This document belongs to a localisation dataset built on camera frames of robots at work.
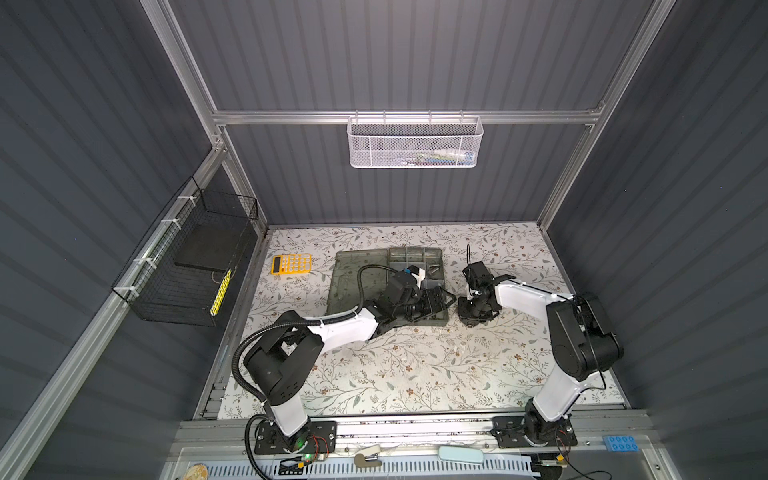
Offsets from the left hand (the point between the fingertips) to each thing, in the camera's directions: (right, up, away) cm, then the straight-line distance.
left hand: (450, 303), depth 82 cm
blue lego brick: (+39, -32, -11) cm, 52 cm away
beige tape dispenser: (-22, -35, -12) cm, 43 cm away
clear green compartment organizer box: (-33, +1, +20) cm, 38 cm away
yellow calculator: (-53, +10, +26) cm, 60 cm away
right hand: (+8, -7, +13) cm, 17 cm away
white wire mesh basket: (-6, +61, +41) cm, 74 cm away
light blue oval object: (0, -34, -12) cm, 36 cm away
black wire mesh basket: (-68, +9, -10) cm, 69 cm away
